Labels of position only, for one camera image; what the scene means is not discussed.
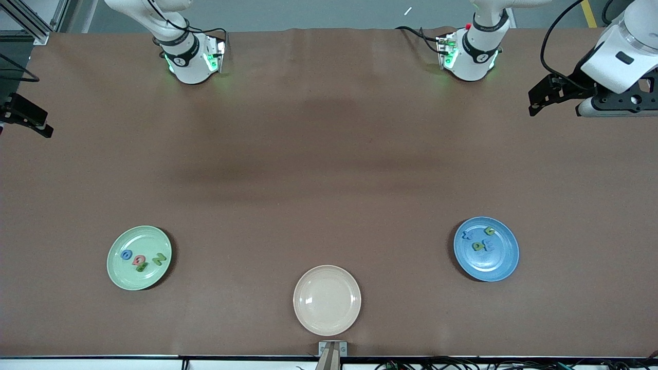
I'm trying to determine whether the blue plate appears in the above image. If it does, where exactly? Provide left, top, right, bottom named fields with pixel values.
left=453, top=216, right=520, bottom=283

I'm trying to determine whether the green plate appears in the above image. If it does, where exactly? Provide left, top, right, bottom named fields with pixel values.
left=106, top=225, right=173, bottom=291

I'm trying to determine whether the brown table mat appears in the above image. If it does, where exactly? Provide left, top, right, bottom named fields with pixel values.
left=0, top=27, right=658, bottom=358

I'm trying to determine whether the white table edge strip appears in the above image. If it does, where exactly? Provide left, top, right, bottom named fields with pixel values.
left=0, top=355, right=658, bottom=370

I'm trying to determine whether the beige plate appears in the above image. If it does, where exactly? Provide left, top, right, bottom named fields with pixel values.
left=293, top=265, right=362, bottom=337

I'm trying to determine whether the aluminium frame profile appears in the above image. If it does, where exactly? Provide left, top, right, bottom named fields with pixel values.
left=0, top=0, right=70, bottom=46

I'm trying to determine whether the black left base cable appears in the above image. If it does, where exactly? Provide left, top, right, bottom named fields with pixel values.
left=395, top=25, right=444, bottom=56

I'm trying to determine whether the black base cable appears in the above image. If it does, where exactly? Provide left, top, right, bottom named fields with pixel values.
left=395, top=25, right=444, bottom=56
left=198, top=28, right=228, bottom=70

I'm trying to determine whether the black right base cable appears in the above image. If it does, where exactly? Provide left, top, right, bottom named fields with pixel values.
left=198, top=28, right=228, bottom=70

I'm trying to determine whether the black cable bundle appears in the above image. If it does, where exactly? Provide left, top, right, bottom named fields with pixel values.
left=375, top=356, right=658, bottom=370

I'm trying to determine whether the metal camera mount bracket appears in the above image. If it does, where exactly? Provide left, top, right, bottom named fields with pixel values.
left=315, top=341, right=348, bottom=370

